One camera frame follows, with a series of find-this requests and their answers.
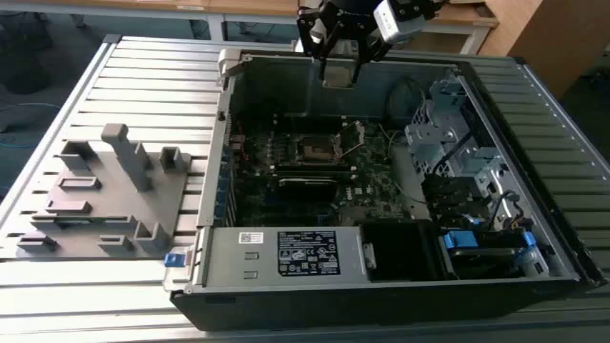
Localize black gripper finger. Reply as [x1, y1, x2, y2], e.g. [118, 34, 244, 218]
[295, 12, 340, 86]
[351, 31, 394, 87]

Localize silver square CPU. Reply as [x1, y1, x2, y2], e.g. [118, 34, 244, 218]
[322, 65, 358, 89]

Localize metal socket cover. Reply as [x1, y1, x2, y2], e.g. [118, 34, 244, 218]
[335, 120, 369, 151]

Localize metal wire locking lever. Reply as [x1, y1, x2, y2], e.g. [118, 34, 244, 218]
[338, 137, 378, 160]

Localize RAM slot black clips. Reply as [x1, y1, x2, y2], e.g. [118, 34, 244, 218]
[275, 162, 351, 169]
[274, 170, 353, 177]

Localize RAM slot white clips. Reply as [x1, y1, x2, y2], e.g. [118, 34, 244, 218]
[274, 165, 358, 172]

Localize silver metal drive cage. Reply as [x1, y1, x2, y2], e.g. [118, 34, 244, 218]
[403, 69, 514, 215]

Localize green motherboard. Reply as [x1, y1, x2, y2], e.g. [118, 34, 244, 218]
[222, 113, 430, 229]

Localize black graphics card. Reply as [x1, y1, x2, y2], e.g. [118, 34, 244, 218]
[278, 177, 340, 212]

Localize wooden cabinet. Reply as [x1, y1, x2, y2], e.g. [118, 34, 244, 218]
[478, 0, 610, 101]

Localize black fan shroud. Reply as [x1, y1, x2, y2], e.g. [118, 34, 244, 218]
[355, 219, 449, 284]

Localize silver power supply unit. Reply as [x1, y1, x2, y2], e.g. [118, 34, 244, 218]
[188, 225, 378, 287]

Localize grey parts rack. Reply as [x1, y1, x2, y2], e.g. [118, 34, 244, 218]
[13, 123, 192, 260]

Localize black hard disk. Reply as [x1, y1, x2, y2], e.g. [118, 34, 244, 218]
[447, 247, 522, 280]

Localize black office chair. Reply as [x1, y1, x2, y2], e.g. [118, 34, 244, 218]
[0, 10, 55, 96]

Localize black open PC case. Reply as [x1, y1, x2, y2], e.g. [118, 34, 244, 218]
[162, 48, 609, 332]

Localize green RAM stick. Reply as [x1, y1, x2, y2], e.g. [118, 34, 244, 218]
[52, 215, 131, 227]

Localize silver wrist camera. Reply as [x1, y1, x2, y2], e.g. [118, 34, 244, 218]
[373, 0, 429, 46]

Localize wooden desk white frame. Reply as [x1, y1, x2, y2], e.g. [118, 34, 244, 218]
[208, 0, 501, 55]
[0, 0, 226, 41]

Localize thick black power cable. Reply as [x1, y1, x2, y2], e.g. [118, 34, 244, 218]
[430, 129, 478, 179]

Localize blue disk carrier handle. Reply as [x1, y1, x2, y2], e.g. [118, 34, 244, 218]
[441, 230, 479, 250]

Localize coloured wire bundle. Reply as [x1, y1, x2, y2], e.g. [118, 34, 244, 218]
[489, 190, 534, 232]

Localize blue floor cable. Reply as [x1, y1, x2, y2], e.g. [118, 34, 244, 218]
[0, 101, 63, 149]

